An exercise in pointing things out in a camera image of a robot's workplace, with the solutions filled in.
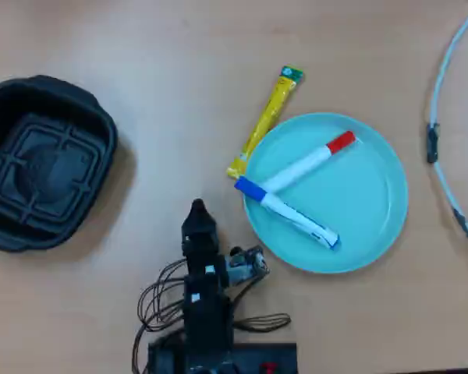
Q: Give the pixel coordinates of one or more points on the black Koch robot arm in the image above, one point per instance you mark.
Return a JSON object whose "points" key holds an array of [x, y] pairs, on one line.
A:
{"points": [[206, 315]]}

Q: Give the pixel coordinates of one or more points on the black plastic bowl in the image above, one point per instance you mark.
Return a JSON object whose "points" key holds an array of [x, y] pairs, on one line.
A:
{"points": [[50, 167]]}

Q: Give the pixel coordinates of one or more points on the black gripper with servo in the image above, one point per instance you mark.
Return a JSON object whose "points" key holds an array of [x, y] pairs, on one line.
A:
{"points": [[203, 253]]}

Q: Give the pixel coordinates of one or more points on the white marker with red cap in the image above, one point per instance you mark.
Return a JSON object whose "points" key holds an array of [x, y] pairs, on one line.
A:
{"points": [[305, 165]]}

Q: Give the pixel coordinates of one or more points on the yellow stick sachet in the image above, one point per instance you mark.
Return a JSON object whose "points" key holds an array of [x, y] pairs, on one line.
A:
{"points": [[275, 105]]}

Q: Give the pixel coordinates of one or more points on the teal round plate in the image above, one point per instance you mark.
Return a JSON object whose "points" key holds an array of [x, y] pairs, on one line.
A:
{"points": [[359, 206]]}

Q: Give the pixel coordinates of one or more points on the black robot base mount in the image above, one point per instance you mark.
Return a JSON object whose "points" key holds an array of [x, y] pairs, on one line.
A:
{"points": [[253, 356]]}

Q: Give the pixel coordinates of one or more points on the white blue labelled package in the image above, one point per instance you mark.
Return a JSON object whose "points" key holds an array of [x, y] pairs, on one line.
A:
{"points": [[288, 212]]}

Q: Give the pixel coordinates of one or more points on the red clamp knob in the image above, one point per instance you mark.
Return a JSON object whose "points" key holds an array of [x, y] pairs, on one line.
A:
{"points": [[268, 368]]}

